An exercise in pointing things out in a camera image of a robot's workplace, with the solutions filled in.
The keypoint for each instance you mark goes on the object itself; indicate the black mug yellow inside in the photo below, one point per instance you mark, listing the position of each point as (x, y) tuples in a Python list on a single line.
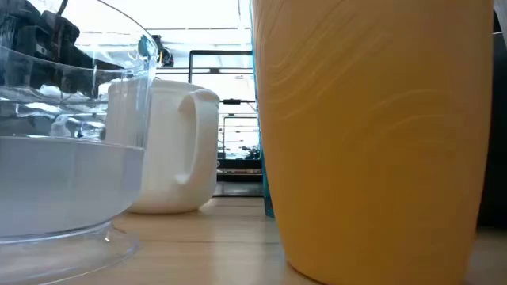
[(497, 158)]

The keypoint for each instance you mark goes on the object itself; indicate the white ceramic mug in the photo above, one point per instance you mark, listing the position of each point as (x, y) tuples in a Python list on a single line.
[(170, 158)]

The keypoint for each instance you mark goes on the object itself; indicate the orange plastic cup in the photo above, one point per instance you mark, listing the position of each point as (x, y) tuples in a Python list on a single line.
[(372, 150)]

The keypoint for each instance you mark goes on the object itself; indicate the teal plastic tumbler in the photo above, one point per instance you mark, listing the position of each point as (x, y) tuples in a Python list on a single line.
[(267, 198)]

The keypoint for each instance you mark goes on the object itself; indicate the clear glass mug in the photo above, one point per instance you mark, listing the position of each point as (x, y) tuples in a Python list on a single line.
[(59, 186)]

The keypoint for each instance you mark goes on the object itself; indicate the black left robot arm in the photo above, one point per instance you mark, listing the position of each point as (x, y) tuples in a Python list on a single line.
[(51, 31)]

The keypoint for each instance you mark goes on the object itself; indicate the light wooden board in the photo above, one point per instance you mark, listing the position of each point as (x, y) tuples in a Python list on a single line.
[(222, 52)]

